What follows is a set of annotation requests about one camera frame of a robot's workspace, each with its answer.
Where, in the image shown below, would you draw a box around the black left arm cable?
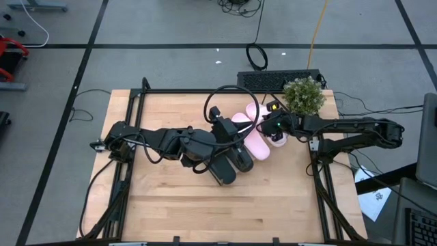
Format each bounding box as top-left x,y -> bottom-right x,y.
203,84 -> 261,148

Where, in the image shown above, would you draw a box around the flat computer monitor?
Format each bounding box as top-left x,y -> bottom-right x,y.
415,92 -> 437,189

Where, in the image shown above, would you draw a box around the yellow hanging cable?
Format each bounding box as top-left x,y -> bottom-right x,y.
306,0 -> 329,70

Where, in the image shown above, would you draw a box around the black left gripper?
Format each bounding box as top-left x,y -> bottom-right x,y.
213,115 -> 255,152

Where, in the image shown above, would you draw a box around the tangled black floor cables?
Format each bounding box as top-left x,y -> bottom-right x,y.
216,0 -> 264,18

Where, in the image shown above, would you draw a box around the red frame cart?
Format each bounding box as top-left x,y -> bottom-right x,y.
0,36 -> 31,83

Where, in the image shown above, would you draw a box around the grey desk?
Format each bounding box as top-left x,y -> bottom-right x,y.
392,177 -> 437,246

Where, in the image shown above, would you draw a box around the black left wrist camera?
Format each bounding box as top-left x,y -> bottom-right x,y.
208,105 -> 222,121

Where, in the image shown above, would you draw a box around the white printed paper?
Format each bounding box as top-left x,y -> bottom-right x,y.
354,165 -> 393,223

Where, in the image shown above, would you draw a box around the black hanging cable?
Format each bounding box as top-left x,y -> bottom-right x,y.
244,0 -> 270,72

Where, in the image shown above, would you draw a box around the grey metal base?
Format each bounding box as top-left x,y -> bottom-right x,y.
5,0 -> 69,13

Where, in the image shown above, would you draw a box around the green potted plant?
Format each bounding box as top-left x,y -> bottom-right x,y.
282,76 -> 327,117

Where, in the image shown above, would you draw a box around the pink rubber slide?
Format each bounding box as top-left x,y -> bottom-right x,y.
245,102 -> 288,148
231,112 -> 271,161

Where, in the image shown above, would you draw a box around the black aluminium table frame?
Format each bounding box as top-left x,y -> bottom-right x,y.
76,77 -> 369,244

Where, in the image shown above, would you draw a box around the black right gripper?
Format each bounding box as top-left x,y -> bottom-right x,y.
255,109 -> 298,143

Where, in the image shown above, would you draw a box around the black rubber slide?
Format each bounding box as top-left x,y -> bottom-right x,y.
207,153 -> 238,187
227,145 -> 255,173

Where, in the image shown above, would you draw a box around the black keyboard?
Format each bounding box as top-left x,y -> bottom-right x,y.
404,207 -> 437,246
236,68 -> 322,92

